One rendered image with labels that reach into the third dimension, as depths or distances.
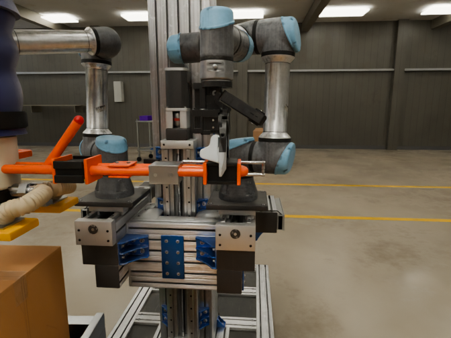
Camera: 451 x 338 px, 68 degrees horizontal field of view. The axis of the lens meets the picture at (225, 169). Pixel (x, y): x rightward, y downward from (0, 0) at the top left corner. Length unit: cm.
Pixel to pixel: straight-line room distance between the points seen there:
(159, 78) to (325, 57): 1029
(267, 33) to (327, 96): 1034
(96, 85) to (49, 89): 1186
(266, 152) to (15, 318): 86
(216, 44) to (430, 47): 1196
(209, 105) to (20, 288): 68
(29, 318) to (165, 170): 58
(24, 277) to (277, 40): 102
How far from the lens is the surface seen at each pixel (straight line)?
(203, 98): 76
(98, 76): 146
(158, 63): 146
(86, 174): 83
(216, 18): 76
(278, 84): 118
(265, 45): 120
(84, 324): 145
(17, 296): 106
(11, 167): 93
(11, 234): 83
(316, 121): 1144
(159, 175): 78
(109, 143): 132
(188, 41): 90
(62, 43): 130
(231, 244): 115
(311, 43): 1156
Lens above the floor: 138
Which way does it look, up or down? 11 degrees down
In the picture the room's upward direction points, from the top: straight up
